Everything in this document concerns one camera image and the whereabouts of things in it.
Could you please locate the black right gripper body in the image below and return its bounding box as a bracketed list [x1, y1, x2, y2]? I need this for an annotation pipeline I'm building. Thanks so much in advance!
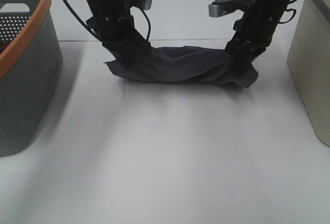
[225, 14, 280, 54]

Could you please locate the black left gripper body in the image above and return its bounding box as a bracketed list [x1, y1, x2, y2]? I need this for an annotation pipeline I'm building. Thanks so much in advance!
[86, 12, 152, 54]

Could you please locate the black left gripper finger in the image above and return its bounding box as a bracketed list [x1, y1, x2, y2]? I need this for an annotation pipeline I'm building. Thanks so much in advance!
[113, 47, 141, 69]

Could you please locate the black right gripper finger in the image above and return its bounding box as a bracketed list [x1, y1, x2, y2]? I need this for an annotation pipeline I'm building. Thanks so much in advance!
[230, 49, 255, 77]

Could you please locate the dark navy towel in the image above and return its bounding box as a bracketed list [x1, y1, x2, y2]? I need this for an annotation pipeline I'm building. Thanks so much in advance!
[106, 46, 258, 88]

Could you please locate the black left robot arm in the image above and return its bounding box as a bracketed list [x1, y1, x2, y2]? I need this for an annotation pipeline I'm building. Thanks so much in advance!
[87, 0, 153, 68]

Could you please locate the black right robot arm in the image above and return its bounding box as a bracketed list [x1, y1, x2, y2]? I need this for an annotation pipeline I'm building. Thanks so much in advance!
[225, 0, 296, 76]

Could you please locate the beige bin with grey rim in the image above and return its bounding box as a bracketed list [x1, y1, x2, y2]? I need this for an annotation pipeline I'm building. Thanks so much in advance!
[287, 0, 329, 146]

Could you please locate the grey basket with orange rim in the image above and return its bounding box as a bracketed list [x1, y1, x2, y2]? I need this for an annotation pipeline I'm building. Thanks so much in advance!
[1, 0, 63, 156]

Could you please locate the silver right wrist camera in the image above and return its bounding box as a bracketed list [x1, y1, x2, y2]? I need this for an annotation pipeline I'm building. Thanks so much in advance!
[208, 0, 253, 18]

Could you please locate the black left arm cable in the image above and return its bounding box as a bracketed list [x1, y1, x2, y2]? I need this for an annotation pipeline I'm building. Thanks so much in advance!
[48, 0, 104, 44]

